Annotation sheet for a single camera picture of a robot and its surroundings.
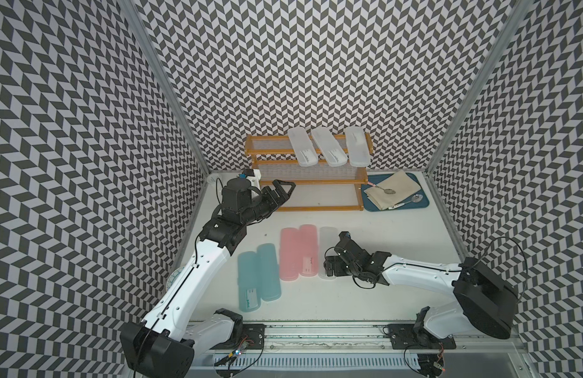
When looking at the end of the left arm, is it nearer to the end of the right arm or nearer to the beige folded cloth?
the end of the right arm

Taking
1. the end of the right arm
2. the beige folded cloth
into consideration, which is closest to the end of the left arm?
the end of the right arm

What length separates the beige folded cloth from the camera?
1077 mm
